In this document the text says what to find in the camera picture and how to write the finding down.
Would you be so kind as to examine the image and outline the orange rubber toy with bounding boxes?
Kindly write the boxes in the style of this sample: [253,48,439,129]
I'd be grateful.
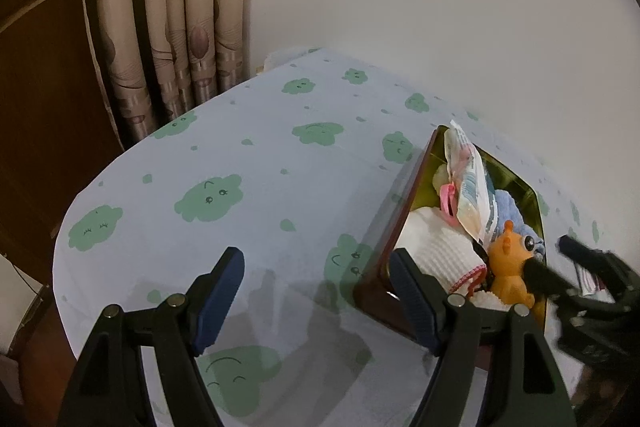
[486,219,538,310]

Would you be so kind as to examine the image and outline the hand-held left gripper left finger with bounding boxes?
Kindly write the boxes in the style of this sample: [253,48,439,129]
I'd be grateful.
[57,247,246,427]

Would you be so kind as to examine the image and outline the pink ribbon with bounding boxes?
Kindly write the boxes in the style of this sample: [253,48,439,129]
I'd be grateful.
[439,183,458,228]

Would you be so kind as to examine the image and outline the light blue towel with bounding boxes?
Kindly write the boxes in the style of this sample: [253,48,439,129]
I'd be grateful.
[487,189,546,258]

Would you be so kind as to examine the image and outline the white knit glove red trim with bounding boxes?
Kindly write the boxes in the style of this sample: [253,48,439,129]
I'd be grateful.
[400,206,488,293]

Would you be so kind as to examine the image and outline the teal and white plastic packet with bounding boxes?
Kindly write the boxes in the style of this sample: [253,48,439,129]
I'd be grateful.
[444,119,501,243]

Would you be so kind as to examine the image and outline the red tin box gold inside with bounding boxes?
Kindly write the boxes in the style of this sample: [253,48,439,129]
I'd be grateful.
[352,124,553,358]

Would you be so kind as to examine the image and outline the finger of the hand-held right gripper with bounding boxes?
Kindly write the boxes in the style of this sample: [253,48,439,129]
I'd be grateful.
[557,234,631,288]
[522,257,581,308]

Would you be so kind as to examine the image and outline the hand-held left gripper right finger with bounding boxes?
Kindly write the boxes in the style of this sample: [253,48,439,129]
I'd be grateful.
[389,248,578,427]

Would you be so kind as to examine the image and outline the cloud print bed sheet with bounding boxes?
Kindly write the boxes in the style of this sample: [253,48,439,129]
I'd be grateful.
[52,47,608,427]

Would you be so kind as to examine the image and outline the beige leaf print curtain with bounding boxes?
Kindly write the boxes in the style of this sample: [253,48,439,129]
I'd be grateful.
[79,0,258,140]

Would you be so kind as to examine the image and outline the dark wooden furniture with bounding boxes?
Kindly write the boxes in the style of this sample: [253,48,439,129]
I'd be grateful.
[0,0,126,258]

